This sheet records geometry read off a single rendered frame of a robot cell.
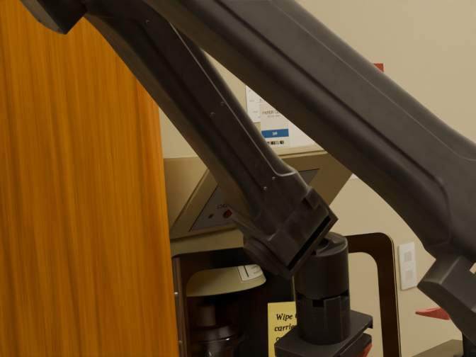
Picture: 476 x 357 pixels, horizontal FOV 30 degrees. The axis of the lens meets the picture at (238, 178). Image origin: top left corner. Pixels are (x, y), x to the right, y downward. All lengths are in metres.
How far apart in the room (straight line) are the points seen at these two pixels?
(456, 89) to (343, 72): 2.07
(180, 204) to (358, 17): 1.23
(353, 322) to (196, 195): 0.24
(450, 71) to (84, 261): 1.64
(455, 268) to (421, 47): 1.94
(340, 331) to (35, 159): 0.45
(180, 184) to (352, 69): 0.57
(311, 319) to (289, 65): 0.46
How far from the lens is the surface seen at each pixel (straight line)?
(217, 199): 1.08
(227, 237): 1.19
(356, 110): 0.50
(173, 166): 1.06
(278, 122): 1.17
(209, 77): 0.70
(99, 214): 1.04
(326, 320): 0.92
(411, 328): 2.37
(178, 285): 1.11
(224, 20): 0.50
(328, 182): 1.24
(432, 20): 2.49
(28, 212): 1.16
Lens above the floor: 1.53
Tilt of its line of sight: 3 degrees down
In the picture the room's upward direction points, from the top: 4 degrees counter-clockwise
